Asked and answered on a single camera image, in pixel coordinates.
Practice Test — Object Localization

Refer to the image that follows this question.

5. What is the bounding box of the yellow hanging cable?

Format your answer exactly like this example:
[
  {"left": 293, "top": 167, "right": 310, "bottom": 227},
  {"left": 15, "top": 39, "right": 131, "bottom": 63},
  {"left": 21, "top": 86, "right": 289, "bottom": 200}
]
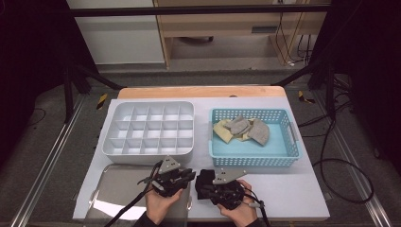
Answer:
[{"left": 283, "top": 12, "right": 306, "bottom": 66}]

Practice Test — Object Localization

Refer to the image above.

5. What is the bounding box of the thin black floor cable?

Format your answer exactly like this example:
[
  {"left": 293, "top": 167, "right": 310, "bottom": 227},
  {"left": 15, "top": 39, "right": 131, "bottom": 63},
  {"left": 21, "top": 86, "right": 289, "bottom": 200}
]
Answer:
[{"left": 29, "top": 108, "right": 47, "bottom": 127}]

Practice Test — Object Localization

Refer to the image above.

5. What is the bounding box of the aluminium floor rail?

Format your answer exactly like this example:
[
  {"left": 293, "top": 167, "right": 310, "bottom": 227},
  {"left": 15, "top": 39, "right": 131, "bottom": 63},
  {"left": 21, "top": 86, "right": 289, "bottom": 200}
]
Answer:
[
  {"left": 9, "top": 94, "right": 87, "bottom": 227},
  {"left": 315, "top": 91, "right": 394, "bottom": 227}
]

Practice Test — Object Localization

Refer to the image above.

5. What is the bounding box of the yellow and black tape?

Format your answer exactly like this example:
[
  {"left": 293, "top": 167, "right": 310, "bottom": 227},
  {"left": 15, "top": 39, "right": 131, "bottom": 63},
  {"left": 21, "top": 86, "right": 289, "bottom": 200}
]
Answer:
[
  {"left": 96, "top": 93, "right": 109, "bottom": 111},
  {"left": 297, "top": 90, "right": 316, "bottom": 105}
]

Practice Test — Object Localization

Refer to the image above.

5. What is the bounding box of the black horizontal bar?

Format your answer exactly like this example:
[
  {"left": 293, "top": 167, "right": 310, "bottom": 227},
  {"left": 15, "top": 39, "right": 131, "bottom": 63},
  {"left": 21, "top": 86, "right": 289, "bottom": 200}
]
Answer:
[{"left": 67, "top": 4, "right": 331, "bottom": 18}]

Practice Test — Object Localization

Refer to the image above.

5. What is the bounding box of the white divided storage box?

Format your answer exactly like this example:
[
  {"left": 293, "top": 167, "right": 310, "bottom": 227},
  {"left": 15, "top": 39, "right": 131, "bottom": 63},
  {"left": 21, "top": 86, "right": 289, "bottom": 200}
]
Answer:
[{"left": 101, "top": 99, "right": 196, "bottom": 166}]

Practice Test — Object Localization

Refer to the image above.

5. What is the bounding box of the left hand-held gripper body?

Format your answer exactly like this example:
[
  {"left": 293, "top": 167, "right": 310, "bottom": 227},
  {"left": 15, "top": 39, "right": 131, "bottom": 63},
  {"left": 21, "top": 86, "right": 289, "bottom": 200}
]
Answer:
[{"left": 151, "top": 154, "right": 187, "bottom": 198}]

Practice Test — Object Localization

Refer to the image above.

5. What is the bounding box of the white cabinet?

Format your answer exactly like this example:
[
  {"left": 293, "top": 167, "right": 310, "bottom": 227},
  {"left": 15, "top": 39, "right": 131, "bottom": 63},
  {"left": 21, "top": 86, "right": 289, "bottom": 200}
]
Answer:
[{"left": 65, "top": 0, "right": 166, "bottom": 66}]

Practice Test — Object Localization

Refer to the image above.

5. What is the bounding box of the left hand-held gripper cable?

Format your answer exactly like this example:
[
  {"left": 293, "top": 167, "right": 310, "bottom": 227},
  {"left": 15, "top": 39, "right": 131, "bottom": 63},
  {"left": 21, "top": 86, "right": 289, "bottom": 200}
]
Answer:
[{"left": 103, "top": 160, "right": 164, "bottom": 227}]

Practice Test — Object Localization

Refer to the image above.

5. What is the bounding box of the light wooden desk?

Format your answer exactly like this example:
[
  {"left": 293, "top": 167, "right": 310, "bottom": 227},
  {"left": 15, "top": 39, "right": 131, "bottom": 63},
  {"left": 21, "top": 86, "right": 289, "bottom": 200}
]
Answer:
[{"left": 152, "top": 0, "right": 332, "bottom": 69}]

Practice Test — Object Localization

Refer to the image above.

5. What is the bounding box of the black hanging cable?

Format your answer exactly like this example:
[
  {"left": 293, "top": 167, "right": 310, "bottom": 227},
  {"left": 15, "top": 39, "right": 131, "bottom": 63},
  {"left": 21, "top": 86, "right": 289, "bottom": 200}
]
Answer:
[{"left": 274, "top": 12, "right": 314, "bottom": 65}]

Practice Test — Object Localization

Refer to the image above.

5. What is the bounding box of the black metal stand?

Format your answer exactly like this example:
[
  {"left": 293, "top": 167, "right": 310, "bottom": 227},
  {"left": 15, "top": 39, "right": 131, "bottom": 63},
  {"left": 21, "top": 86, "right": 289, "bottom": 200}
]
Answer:
[
  {"left": 61, "top": 60, "right": 127, "bottom": 124},
  {"left": 270, "top": 60, "right": 338, "bottom": 121}
]

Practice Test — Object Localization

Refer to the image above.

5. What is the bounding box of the right hand-held gripper cable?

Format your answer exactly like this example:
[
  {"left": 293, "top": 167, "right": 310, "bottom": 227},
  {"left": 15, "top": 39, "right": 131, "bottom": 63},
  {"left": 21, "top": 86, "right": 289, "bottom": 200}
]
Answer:
[{"left": 245, "top": 193, "right": 272, "bottom": 227}]

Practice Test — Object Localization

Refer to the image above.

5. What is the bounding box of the person's right hand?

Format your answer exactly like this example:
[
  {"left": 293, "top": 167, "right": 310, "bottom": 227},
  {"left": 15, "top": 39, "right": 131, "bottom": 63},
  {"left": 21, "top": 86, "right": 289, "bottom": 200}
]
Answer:
[{"left": 217, "top": 179, "right": 258, "bottom": 227}]

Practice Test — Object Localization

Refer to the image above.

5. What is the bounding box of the black sock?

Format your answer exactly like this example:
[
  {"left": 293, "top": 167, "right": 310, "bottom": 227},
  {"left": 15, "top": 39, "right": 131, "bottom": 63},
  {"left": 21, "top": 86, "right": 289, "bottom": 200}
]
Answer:
[{"left": 194, "top": 168, "right": 219, "bottom": 201}]

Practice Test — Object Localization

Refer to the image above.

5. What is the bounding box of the translucent grey box lid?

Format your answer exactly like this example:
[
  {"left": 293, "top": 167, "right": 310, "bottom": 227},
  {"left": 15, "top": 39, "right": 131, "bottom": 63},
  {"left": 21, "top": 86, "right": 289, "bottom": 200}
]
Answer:
[{"left": 84, "top": 163, "right": 193, "bottom": 227}]

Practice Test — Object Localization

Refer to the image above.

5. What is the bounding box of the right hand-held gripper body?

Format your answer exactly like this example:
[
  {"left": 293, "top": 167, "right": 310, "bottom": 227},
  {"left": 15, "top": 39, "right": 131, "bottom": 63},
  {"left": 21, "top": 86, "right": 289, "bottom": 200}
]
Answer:
[{"left": 207, "top": 167, "right": 248, "bottom": 211}]

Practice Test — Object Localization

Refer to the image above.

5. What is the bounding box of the black looped floor cable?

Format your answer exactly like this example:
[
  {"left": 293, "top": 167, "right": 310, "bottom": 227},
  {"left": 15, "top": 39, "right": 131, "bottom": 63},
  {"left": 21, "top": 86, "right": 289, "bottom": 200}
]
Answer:
[{"left": 313, "top": 157, "right": 375, "bottom": 204}]

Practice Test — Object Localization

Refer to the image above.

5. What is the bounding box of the person's left hand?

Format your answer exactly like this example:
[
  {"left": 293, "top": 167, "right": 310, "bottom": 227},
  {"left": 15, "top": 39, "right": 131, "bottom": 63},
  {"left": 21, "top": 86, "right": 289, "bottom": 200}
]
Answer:
[{"left": 145, "top": 187, "right": 184, "bottom": 225}]

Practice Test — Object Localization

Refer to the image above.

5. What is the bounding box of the light blue plastic basket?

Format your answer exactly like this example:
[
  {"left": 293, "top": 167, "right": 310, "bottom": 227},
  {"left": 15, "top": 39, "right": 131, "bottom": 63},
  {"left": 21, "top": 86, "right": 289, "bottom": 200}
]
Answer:
[{"left": 208, "top": 108, "right": 303, "bottom": 168}]

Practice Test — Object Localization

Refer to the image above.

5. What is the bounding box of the black curtain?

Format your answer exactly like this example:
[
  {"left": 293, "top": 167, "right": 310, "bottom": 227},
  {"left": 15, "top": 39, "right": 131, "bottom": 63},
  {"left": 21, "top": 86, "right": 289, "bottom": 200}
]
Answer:
[
  {"left": 0, "top": 0, "right": 99, "bottom": 166},
  {"left": 310, "top": 0, "right": 401, "bottom": 177}
]

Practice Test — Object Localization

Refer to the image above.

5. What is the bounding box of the hand-held gripper cable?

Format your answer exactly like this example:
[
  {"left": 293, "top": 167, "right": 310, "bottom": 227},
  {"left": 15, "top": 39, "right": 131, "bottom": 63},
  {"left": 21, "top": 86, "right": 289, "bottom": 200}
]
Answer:
[
  {"left": 103, "top": 160, "right": 164, "bottom": 227},
  {"left": 245, "top": 193, "right": 272, "bottom": 227}
]

